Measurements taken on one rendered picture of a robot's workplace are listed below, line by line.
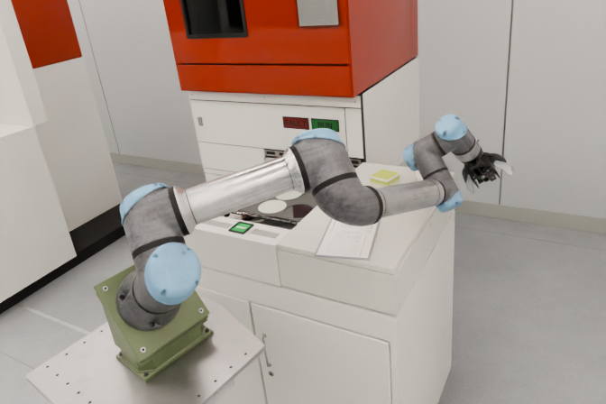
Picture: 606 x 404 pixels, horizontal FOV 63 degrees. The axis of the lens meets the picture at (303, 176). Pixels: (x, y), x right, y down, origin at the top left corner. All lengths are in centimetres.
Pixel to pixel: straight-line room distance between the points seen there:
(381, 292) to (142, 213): 62
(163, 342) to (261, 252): 37
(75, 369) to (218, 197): 58
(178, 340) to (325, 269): 41
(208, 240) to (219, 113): 77
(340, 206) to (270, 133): 98
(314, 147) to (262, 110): 91
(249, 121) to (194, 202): 101
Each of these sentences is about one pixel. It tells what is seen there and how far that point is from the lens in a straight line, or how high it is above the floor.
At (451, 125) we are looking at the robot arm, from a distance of 142.
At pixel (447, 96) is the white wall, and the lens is 329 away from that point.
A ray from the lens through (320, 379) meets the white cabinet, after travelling 164.
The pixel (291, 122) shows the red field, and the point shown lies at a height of 110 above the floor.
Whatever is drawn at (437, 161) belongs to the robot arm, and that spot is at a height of 113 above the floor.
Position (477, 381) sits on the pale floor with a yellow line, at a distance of 236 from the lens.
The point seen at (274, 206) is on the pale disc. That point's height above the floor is 90.
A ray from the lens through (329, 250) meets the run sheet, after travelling 134.
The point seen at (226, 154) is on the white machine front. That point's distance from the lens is 223.
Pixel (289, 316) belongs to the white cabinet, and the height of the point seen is 72.
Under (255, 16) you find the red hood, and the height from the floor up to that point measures 151.
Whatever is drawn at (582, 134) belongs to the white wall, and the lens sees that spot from 326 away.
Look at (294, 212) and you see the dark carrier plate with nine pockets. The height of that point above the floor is 90.
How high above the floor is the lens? 168
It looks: 23 degrees down
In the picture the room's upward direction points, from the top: 6 degrees counter-clockwise
